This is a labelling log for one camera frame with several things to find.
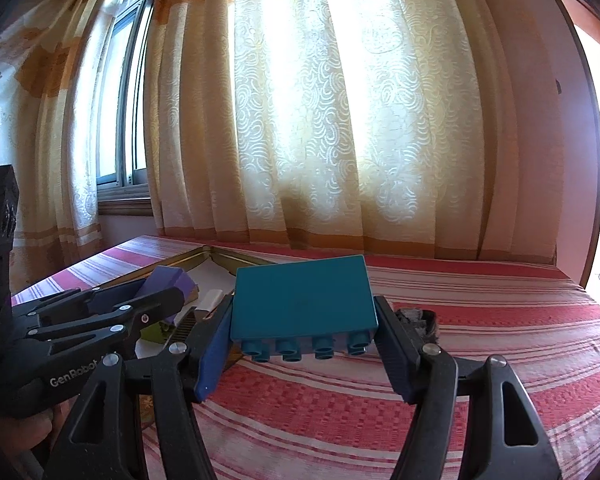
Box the person's left hand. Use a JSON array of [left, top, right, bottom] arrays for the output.
[[0, 402, 68, 466]]

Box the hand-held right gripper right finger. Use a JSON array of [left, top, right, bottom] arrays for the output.
[[374, 295, 563, 480]]

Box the white usb charger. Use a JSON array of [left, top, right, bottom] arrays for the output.
[[200, 289, 236, 317]]

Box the window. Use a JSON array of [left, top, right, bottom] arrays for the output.
[[96, 0, 156, 188]]

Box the teal building block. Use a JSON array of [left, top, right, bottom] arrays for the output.
[[228, 255, 379, 363]]

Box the white paper liner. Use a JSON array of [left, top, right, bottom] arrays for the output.
[[187, 262, 237, 291]]

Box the brown comb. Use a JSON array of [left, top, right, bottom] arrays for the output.
[[167, 307, 206, 346]]

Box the green building block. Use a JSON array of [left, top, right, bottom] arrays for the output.
[[140, 322, 173, 346]]

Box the red striped bed sheet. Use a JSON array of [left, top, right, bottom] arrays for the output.
[[10, 234, 600, 480]]

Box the gold tin tray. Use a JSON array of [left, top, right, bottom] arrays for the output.
[[95, 245, 281, 356]]

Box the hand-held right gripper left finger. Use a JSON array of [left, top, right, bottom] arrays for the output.
[[55, 294, 236, 480]]

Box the wooden window sill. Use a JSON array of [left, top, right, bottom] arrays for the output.
[[97, 197, 153, 217]]

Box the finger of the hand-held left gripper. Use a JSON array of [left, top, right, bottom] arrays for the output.
[[12, 279, 153, 333], [25, 285, 187, 361]]

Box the cream floral side curtain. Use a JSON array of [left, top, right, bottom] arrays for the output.
[[0, 0, 156, 281]]

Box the purple block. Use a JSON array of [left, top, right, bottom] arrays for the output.
[[147, 266, 199, 326]]

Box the black toy car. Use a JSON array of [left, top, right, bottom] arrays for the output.
[[394, 307, 440, 346]]

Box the cream patterned curtain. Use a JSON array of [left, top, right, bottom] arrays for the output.
[[145, 0, 566, 263]]

